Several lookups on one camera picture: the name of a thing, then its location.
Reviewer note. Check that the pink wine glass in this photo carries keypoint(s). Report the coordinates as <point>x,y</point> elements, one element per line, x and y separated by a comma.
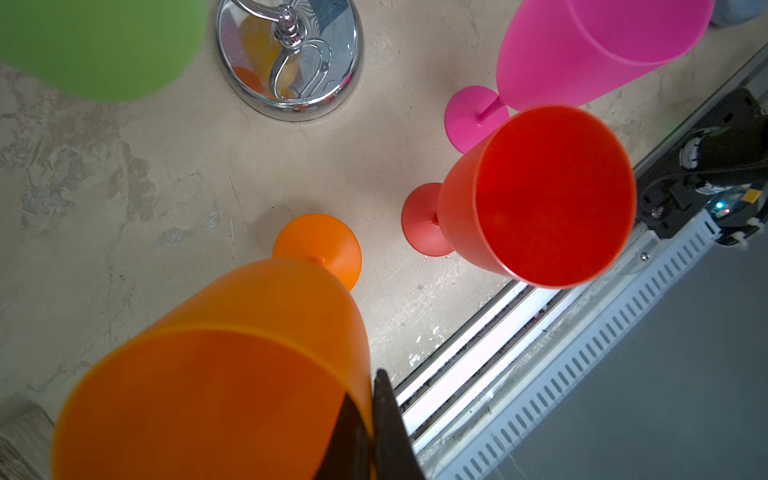
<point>560,52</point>

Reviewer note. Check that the green wine glass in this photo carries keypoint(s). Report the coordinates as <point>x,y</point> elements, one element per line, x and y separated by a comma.
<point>106,51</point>

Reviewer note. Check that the chrome wine glass rack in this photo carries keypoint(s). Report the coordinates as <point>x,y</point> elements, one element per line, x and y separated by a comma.
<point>292,61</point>

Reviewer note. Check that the orange wine glass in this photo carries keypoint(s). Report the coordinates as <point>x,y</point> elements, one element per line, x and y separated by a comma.
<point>244,380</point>

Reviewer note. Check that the red wine glass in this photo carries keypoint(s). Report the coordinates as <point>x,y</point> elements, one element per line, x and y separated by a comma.
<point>548,199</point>

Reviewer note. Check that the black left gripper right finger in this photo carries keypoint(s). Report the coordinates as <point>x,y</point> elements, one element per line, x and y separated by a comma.
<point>393,454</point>

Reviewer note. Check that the blue grey glasses case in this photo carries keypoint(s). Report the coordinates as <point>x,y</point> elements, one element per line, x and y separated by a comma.
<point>727,13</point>

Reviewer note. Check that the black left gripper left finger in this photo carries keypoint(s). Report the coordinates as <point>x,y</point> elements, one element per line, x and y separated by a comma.
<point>347,454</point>

